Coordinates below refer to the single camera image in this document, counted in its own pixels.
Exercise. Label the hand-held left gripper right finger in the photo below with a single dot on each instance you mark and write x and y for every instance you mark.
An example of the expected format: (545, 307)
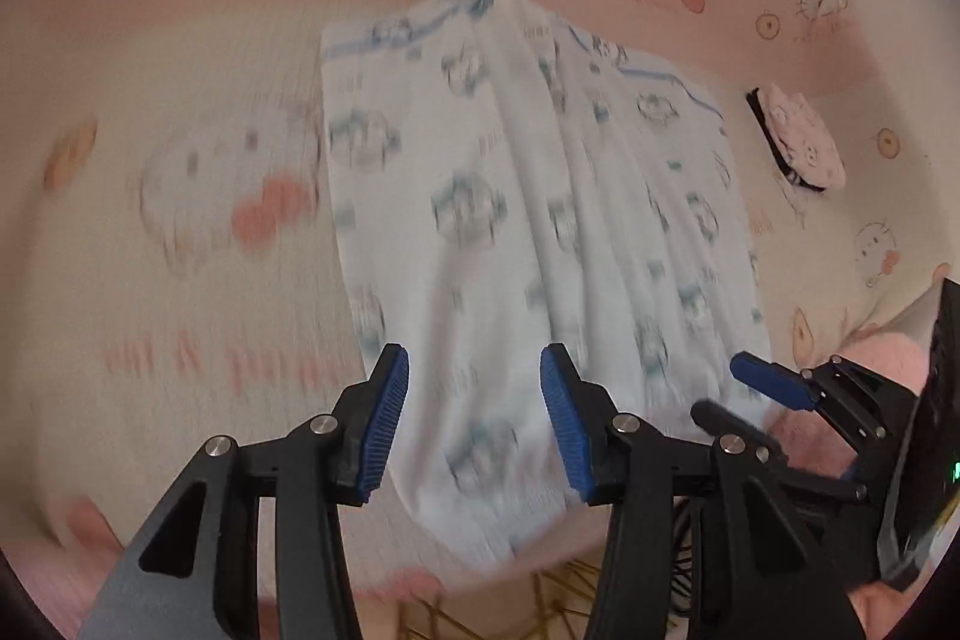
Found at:
(564, 422)

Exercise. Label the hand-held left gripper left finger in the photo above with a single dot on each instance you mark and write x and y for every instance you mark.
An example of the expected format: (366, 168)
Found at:
(384, 419)

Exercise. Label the white cartoon print pants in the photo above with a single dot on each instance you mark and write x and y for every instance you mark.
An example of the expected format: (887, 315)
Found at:
(487, 197)

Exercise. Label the pink fluffy cloth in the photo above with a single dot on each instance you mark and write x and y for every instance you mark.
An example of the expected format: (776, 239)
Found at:
(892, 362)

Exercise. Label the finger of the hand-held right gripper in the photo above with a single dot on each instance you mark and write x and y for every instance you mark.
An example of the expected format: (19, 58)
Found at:
(731, 419)
(772, 381)

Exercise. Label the pink cat print blanket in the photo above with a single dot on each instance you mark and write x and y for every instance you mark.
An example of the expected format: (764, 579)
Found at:
(187, 48)

